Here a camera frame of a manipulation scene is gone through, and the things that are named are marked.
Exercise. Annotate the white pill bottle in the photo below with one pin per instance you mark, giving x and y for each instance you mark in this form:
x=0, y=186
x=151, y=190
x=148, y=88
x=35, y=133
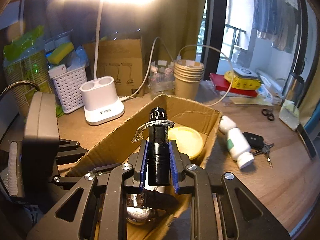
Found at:
x=236, y=142

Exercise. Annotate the yellow packet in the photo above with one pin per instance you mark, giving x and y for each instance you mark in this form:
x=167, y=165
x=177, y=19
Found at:
x=246, y=82

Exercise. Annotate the blue plastic bag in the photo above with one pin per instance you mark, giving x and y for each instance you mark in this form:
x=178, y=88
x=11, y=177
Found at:
x=78, y=57

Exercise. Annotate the white paper boxes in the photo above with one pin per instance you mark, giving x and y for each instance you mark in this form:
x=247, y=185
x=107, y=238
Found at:
x=268, y=90

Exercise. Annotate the olive yellow curtain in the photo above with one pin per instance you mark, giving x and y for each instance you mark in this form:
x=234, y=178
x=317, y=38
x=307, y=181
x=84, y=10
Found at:
x=180, y=17

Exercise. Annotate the black scissors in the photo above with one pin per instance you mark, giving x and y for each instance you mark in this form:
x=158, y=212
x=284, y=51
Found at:
x=268, y=115

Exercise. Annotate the small white box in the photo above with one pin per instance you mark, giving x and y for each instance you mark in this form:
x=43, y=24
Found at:
x=57, y=70

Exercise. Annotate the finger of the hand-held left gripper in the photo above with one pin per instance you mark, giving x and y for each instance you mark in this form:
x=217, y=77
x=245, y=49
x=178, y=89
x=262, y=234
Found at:
x=71, y=148
x=75, y=178

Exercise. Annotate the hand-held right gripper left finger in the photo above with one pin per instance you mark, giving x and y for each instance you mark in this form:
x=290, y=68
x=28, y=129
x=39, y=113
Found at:
x=143, y=166

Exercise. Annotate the brown lamp carton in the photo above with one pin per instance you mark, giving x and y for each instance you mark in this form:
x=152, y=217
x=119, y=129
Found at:
x=120, y=67

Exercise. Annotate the white flat device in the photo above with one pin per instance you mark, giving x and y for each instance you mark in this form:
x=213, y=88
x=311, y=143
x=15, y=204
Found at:
x=245, y=72

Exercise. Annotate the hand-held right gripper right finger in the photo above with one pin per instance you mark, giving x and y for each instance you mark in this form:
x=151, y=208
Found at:
x=174, y=166

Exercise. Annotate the pale yellow tissue pack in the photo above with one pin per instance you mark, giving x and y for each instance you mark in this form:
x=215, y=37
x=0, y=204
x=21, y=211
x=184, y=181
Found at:
x=288, y=113

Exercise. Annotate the stack of brown paper cups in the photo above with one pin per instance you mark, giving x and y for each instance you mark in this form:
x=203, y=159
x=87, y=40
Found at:
x=188, y=80

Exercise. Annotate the cardboard box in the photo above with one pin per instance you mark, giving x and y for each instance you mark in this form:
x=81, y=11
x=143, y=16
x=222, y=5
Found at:
x=120, y=140

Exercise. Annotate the red book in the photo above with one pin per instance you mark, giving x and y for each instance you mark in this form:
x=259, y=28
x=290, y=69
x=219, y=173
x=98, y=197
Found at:
x=237, y=91

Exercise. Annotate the white plastic basket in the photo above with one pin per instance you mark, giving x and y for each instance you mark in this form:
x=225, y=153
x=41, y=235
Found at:
x=71, y=90

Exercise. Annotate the black car key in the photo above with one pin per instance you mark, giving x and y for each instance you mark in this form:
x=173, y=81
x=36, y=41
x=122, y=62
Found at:
x=255, y=140

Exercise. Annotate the steel tumbler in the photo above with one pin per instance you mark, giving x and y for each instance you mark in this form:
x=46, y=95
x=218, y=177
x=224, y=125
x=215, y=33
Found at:
x=295, y=87

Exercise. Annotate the hanging clothes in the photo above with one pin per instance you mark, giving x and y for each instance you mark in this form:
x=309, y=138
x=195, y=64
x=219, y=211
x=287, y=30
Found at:
x=275, y=20

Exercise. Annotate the black flashlight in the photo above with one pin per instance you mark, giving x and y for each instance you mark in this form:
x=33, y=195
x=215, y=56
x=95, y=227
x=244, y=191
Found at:
x=157, y=142

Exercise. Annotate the white desk lamp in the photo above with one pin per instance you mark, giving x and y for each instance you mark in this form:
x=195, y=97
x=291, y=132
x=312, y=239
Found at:
x=103, y=100

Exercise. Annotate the yellow green sponge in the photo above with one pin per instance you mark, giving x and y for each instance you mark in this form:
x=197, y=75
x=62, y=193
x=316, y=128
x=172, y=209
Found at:
x=61, y=53

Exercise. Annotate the yellow-lid jar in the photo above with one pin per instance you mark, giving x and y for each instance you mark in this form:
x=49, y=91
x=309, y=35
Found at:
x=186, y=142

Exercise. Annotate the clear plastic bottle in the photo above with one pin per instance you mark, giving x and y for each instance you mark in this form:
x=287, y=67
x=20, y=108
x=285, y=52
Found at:
x=161, y=76

